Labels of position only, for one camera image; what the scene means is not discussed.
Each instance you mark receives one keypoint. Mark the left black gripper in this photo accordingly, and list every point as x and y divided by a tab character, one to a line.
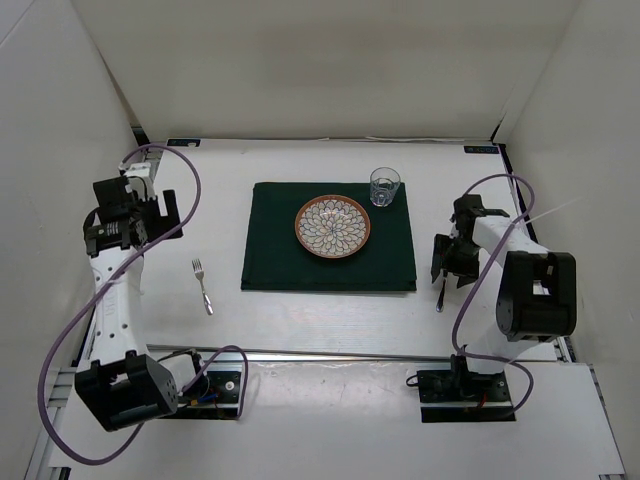
163	223

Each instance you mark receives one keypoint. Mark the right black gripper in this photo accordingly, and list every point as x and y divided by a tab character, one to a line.
469	271

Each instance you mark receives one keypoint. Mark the silver knife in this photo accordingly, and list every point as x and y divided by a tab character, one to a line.
440	300

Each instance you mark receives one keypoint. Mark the clear drinking glass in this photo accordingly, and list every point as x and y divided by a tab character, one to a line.
384	183

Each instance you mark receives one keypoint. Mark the orange patterned plate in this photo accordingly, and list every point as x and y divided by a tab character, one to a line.
332	226

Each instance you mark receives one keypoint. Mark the dark green cloth napkin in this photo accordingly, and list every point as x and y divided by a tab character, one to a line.
275	260

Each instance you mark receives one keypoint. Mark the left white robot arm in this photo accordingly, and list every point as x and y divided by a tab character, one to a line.
123	385

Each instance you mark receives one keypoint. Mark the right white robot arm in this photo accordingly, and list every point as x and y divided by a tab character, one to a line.
537	296

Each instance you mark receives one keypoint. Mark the silver fork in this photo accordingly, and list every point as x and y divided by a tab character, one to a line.
199	274

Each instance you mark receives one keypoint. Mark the white zip tie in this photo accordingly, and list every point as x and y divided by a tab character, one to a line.
552	210

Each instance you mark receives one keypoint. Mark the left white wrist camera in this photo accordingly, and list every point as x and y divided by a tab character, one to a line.
139	178

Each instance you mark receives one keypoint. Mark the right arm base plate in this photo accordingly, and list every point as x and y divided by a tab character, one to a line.
446	396

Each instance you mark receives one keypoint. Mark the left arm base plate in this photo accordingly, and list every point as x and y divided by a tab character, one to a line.
215	397

